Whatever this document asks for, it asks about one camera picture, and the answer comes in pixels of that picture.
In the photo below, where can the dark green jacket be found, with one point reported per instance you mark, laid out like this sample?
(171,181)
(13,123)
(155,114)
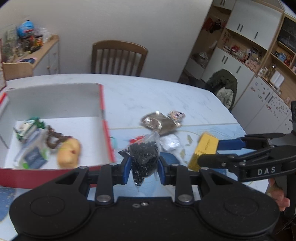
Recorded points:
(224,85)

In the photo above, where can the blue globe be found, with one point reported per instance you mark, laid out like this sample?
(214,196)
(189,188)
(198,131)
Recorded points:
(24,28)

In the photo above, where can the wooden side cabinet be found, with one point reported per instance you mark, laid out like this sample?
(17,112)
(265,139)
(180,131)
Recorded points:
(44,61)

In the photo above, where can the left gripper blue-padded own right finger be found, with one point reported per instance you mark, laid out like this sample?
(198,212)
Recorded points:
(178,176)

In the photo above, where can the yellow rectangular box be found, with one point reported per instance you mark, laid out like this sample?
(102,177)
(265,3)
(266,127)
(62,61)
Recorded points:
(207,145)

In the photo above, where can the red crab keychain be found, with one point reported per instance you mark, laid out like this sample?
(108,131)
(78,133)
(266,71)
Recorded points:
(136,139)

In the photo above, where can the person's right hand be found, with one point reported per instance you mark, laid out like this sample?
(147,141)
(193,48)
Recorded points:
(277,195)

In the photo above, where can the clear bag white contents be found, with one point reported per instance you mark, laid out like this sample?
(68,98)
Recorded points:
(169,142)

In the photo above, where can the left gripper blue-padded own left finger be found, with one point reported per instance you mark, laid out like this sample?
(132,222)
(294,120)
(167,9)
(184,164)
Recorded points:
(110,175)

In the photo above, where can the brown wooden chair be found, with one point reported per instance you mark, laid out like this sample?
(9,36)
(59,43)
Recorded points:
(118,58)

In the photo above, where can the light blue egg-shaped case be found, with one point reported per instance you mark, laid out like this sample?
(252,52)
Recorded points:
(113,142)

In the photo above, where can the bag of black beads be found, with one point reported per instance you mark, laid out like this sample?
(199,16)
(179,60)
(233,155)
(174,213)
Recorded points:
(144,154)

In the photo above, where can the yellow plush toy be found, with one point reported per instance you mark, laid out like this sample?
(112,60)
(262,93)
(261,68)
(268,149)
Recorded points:
(68,154)

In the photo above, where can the silver foil snack bag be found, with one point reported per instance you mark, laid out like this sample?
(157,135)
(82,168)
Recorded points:
(160,123)

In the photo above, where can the white red-edged cardboard box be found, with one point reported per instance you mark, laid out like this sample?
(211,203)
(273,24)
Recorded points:
(69,111)

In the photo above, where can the white wall cabinet unit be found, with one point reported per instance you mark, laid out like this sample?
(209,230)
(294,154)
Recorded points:
(255,42)

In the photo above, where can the cartoon face keychain charm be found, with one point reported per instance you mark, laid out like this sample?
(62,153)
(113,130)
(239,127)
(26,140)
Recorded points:
(176,115)

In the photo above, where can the orange-label jar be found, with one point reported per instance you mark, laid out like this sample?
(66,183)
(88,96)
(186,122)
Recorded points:
(38,40)

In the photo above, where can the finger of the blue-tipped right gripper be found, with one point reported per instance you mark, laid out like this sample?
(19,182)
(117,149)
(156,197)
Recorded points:
(231,144)

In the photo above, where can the blue packet in box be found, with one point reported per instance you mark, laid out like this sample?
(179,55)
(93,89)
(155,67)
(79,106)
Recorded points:
(33,159)

